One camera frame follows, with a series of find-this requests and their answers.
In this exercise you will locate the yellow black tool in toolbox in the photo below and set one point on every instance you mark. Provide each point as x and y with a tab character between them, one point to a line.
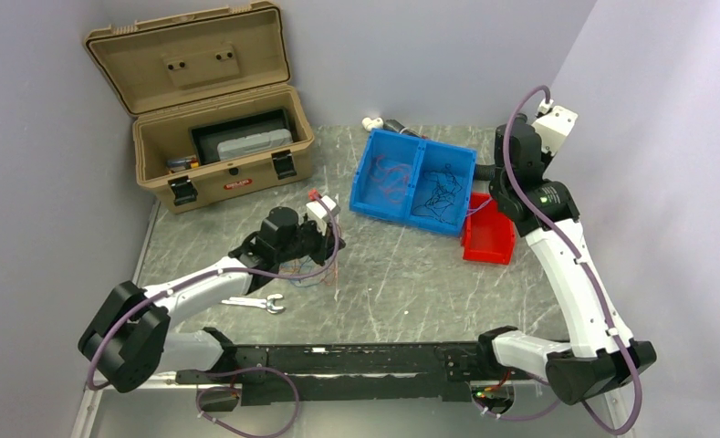
182	164

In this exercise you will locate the silver open-end wrench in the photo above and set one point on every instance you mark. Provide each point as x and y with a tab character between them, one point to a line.
269	303

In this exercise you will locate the white pipe fitting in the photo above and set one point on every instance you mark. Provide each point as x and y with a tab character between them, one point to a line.
369	124

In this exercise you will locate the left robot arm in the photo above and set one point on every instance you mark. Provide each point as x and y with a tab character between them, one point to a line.
132	336

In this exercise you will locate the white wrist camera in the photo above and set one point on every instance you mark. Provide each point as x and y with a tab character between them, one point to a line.
553	125
321	208

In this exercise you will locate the tan plastic toolbox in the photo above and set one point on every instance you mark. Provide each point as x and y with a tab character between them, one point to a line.
178	72

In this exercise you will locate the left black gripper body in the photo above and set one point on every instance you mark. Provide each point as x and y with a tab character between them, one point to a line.
308	242

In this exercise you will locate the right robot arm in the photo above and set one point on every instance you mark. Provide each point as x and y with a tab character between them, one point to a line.
600	351

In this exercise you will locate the blue double plastic bin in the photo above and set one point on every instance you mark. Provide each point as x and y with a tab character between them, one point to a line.
415	182

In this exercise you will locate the red plastic bin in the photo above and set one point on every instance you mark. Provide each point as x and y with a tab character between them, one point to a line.
488	236

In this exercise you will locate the black tray in toolbox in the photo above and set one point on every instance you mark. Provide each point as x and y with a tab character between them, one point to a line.
206	138

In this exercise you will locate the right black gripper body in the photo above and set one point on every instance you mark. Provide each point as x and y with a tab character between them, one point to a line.
495	187

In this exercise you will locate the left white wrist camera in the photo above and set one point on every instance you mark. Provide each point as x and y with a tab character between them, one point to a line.
321	208

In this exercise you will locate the small grey motor part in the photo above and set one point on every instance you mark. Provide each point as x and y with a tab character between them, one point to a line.
395	126

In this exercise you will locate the grey case in toolbox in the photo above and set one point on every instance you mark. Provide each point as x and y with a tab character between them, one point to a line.
253	143

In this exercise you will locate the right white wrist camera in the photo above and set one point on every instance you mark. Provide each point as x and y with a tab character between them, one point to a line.
553	125

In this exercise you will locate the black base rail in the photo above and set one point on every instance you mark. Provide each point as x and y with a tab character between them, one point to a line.
353	372

